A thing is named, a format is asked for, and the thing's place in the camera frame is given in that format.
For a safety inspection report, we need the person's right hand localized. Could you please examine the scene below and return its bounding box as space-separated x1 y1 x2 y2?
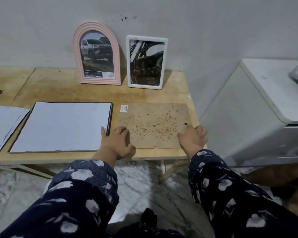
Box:
177 124 209 159

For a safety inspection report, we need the pink arched photo frame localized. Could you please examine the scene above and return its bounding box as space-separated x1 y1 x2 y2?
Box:
73 21 122 86

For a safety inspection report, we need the dark logo print paper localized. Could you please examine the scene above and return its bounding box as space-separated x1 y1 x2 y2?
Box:
11 102 112 152

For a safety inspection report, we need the person's dark clothing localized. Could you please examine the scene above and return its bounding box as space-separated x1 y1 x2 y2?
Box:
114 208 185 238

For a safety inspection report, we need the person's left hand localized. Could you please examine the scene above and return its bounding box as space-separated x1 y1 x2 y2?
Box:
99 126 134 161

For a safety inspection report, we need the grey framed Intelli Nusa sign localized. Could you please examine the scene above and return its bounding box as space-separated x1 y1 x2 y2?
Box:
9 101 113 154

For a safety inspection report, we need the white picture frame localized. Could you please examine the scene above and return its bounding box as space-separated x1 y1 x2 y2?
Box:
126 35 169 90

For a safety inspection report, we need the person's left forearm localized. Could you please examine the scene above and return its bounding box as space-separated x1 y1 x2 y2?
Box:
0 147 120 238

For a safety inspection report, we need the brown rectangular backing board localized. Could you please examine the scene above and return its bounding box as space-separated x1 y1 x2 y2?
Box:
117 103 191 149

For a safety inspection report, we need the person's right forearm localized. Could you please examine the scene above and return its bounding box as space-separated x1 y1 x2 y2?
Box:
186 148 298 238

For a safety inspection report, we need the white logo print paper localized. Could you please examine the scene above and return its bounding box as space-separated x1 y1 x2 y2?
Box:
0 105 31 157

